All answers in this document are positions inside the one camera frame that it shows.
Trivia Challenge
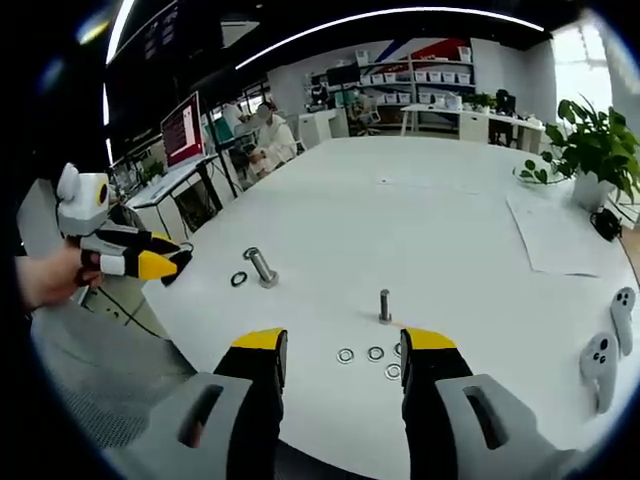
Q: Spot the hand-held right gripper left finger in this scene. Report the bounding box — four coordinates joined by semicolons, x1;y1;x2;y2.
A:
137;327;289;480

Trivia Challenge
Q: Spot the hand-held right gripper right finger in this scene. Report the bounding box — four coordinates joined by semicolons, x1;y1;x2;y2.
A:
399;327;584;480

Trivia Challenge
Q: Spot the person's left hand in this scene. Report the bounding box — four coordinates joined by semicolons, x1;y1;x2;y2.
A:
13;244;106;315

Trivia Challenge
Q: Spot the white side desk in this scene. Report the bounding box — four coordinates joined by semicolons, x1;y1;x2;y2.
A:
124;153;237;240

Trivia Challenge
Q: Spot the red computer monitor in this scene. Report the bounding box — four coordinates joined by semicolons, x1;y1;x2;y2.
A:
159;90;206;170

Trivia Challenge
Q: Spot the large steel bolt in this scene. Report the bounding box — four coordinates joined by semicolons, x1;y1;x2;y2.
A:
243;246;280;290

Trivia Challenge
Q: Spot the grey handheld controller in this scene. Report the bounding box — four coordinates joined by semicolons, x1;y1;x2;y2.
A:
579;331;620;415
609;286;637;357

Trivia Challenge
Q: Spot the white paper sheet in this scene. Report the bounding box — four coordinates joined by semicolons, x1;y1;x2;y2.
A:
504;190;632;278

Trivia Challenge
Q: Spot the white long desk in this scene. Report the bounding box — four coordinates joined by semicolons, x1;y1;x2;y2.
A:
399;102;546;154

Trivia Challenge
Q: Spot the potted green plant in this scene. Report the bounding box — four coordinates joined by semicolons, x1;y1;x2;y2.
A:
512;95;640;214

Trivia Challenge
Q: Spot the white storage shelf with bins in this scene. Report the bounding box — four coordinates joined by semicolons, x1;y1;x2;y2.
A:
355;47;476;107

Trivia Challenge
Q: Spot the large dark wall screen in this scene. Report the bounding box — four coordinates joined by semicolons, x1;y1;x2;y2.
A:
103;0;224;164

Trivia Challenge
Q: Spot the black cable coil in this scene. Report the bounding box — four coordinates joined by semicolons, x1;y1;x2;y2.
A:
589;207;624;242

